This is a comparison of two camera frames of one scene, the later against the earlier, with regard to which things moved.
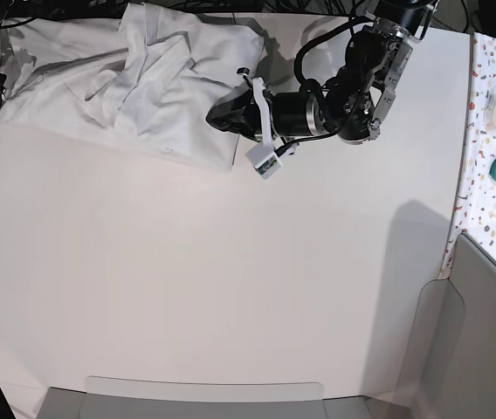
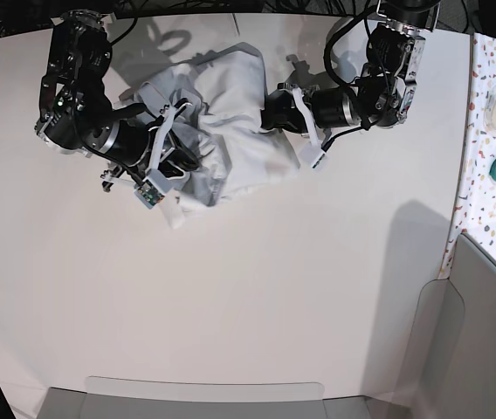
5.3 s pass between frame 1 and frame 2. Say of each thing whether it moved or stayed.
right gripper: moved
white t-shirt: moved
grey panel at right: stayed
